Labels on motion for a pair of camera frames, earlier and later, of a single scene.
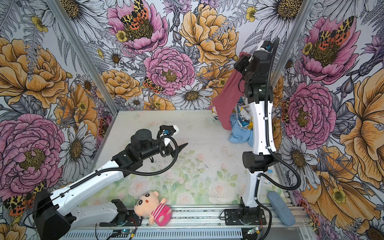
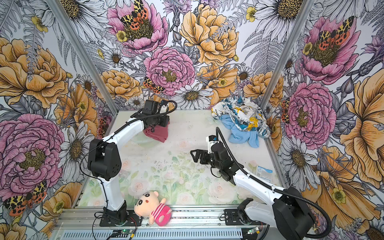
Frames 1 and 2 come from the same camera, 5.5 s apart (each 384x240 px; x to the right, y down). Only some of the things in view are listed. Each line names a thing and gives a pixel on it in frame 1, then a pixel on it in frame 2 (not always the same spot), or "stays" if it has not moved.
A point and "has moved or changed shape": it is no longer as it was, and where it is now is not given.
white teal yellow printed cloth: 243,110 stays
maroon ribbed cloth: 232,91 has moved or changed shape
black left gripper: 180,146 → 165,118
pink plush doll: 149,204 stays
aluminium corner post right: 292,44 stays
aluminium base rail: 195,223 stays
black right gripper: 238,65 → 202,161
